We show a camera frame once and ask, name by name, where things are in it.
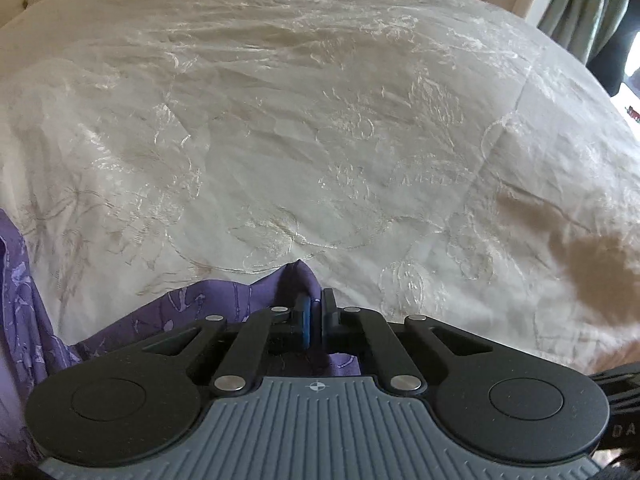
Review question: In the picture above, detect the dark cloth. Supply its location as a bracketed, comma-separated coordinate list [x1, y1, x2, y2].
[586, 0, 640, 97]

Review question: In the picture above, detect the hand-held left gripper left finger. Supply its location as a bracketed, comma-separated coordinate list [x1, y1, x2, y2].
[142, 296, 314, 394]

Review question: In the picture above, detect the white embroidered bedspread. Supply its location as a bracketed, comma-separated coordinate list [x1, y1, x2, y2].
[0, 0, 640, 378]

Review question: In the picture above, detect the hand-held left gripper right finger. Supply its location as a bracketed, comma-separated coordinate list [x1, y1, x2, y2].
[320, 288, 497, 394]

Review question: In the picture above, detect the grey-green curtain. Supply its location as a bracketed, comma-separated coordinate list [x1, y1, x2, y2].
[537, 0, 636, 63]

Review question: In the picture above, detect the purple patterned garment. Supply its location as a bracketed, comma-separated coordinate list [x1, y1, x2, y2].
[0, 207, 362, 403]

